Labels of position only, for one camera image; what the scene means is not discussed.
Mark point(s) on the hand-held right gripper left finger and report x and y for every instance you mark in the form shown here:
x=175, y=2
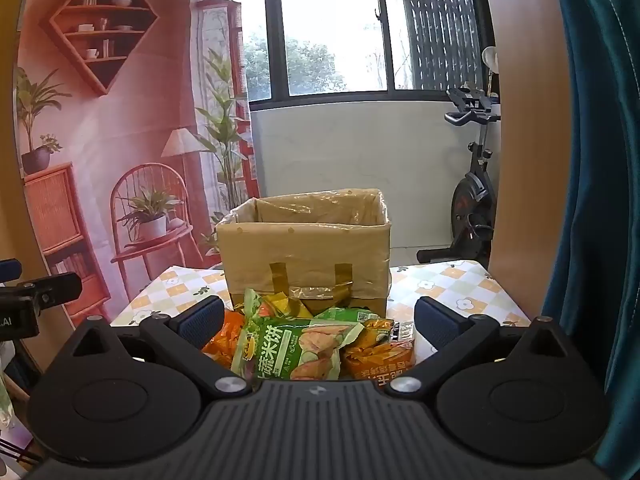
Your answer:
x=202, y=317

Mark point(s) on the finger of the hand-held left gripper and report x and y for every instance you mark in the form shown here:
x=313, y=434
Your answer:
x=50, y=290
x=9, y=270

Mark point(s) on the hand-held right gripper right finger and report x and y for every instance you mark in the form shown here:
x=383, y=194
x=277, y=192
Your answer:
x=435, y=322

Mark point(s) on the cardboard box with plastic liner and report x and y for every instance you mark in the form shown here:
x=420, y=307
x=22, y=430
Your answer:
x=300, y=245

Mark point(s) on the floral checked tablecloth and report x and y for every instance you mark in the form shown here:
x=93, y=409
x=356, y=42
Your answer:
x=165, y=285

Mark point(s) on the orange printed snack packet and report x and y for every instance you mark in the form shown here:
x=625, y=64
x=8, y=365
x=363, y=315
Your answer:
x=375, y=355

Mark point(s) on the yellow snack packet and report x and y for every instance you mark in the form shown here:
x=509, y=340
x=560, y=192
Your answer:
x=285, y=306

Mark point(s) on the small green snack packet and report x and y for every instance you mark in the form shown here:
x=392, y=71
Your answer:
x=350, y=315

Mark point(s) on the black exercise bike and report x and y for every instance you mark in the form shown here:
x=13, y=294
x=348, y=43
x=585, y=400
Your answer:
x=470, y=205

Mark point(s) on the brown wooden board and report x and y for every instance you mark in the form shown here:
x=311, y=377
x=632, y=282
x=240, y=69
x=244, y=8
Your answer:
x=530, y=160

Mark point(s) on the pink room backdrop poster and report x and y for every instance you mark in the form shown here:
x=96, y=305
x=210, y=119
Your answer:
x=125, y=110

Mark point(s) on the teal curtain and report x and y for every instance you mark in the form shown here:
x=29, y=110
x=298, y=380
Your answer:
x=600, y=160

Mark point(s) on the black framed window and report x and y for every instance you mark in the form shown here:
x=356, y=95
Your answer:
x=272, y=35

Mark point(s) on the metal window grille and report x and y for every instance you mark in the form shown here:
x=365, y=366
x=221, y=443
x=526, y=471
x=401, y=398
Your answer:
x=440, y=20

